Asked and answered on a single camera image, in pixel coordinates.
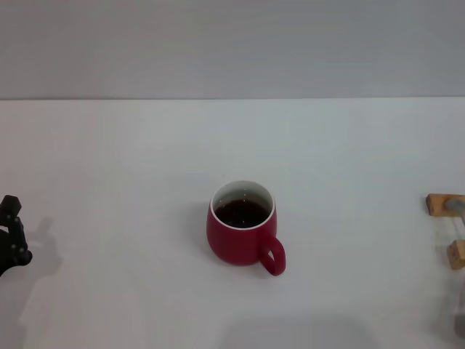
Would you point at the wooden spoon rest block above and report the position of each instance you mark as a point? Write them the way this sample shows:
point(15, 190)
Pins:
point(456, 254)
point(436, 205)

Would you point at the dark brown coffee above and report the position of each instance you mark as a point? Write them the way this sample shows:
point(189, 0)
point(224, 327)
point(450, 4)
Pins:
point(239, 214)

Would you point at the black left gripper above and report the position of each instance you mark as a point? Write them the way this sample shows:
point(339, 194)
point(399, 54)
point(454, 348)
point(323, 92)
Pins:
point(4, 254)

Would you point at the red ceramic cup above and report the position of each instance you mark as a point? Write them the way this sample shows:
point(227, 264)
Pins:
point(232, 245)

